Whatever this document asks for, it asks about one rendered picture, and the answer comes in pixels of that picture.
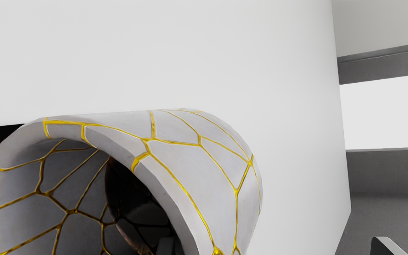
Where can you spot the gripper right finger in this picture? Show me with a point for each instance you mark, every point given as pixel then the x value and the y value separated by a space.
pixel 383 247

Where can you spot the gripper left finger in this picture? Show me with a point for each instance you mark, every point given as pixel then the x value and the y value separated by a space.
pixel 165 247

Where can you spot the white mug with gold cracks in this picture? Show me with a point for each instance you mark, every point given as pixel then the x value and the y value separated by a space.
pixel 197 166

